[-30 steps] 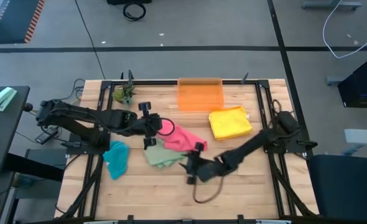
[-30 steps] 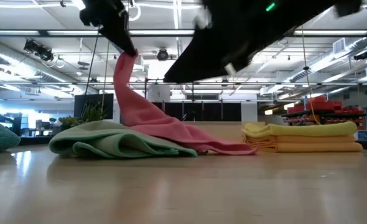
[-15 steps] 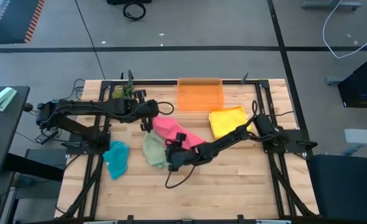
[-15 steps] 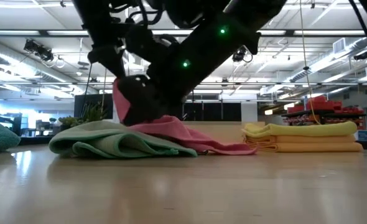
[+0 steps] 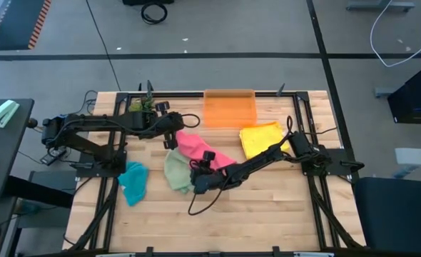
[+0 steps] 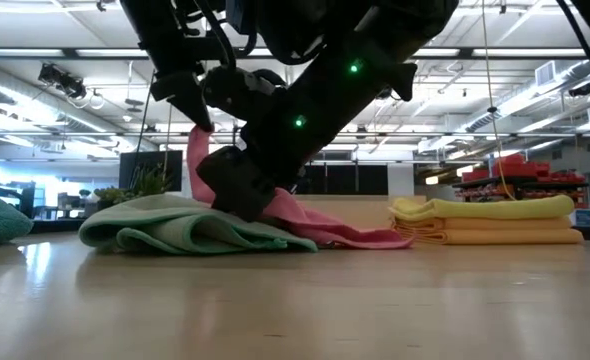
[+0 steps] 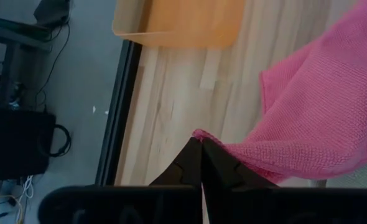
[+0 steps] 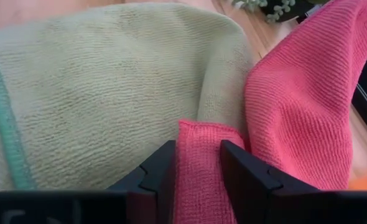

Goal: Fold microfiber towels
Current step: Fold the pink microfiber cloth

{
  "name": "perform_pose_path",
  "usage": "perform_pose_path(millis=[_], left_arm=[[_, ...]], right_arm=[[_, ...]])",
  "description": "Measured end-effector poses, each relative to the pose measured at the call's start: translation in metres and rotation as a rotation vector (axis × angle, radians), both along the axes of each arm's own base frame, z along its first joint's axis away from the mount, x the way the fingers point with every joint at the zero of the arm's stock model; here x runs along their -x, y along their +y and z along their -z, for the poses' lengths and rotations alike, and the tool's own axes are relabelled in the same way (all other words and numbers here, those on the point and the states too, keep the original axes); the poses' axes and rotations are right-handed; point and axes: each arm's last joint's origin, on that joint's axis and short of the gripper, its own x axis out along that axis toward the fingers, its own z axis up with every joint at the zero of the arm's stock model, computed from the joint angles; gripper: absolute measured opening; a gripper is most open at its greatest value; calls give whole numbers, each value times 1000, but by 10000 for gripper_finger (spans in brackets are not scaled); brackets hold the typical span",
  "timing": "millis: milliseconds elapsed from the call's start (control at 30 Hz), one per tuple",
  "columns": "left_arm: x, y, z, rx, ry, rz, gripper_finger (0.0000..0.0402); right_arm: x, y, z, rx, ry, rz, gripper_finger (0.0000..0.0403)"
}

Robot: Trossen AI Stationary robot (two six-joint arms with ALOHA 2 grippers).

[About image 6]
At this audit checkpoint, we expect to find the black display panel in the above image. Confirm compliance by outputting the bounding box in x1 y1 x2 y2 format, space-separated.
119 149 184 192

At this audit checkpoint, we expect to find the teal microfiber towel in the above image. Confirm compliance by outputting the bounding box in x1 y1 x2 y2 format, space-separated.
0 192 34 247

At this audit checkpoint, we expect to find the pink microfiber towel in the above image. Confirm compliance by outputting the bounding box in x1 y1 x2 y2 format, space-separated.
186 124 415 250

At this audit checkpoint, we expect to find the light green microfiber towel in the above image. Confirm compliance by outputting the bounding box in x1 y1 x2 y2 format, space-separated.
78 193 319 256

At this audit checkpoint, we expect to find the black room partition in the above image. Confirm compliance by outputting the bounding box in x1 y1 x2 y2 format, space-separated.
294 163 389 196

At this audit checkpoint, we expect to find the yellow microfiber towel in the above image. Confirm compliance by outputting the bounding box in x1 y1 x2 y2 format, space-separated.
388 194 575 222

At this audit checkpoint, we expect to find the shelf with red bins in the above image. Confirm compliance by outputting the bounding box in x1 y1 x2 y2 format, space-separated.
452 153 590 225

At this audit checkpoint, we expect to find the yellow hanging cable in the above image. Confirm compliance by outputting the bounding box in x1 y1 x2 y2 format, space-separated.
481 0 551 201

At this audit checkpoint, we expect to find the small potted succulent plant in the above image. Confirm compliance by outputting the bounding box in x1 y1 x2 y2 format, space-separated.
93 164 175 206

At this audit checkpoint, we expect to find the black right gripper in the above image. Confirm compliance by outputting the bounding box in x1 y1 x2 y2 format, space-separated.
197 144 296 224

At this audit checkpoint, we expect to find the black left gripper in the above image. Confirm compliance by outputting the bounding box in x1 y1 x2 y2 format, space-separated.
149 64 286 134

